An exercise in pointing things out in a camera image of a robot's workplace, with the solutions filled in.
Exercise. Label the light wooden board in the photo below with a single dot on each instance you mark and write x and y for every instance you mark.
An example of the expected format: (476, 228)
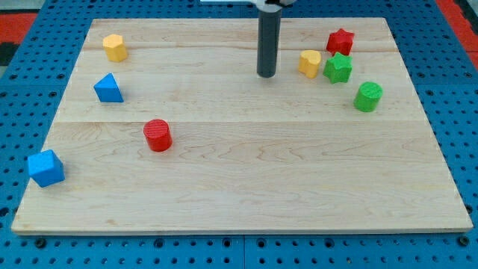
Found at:
(250, 155)

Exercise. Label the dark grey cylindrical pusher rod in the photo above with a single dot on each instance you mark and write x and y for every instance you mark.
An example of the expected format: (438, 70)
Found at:
(268, 42)

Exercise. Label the blue triangular prism block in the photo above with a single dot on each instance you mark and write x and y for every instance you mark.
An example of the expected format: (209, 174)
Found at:
(107, 89)

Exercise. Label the green star block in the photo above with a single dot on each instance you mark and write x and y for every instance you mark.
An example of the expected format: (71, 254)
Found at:
(338, 68)

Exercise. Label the yellow heart block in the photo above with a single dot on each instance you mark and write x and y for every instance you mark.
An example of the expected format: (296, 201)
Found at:
(309, 62)

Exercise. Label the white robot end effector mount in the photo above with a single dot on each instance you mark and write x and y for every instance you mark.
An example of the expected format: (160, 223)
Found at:
(272, 4)

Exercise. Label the yellow hexagon block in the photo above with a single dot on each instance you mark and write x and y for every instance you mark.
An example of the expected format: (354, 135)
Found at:
(114, 47)

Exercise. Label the blue cube block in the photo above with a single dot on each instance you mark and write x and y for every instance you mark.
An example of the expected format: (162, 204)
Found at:
(45, 168)

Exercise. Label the green cylinder block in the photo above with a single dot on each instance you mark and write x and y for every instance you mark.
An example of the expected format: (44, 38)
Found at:
(368, 96)

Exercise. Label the red star block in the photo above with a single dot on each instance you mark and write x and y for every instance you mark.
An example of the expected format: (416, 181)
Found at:
(340, 41)

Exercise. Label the red cylinder block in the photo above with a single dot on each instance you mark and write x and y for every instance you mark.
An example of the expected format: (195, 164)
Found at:
(157, 134)

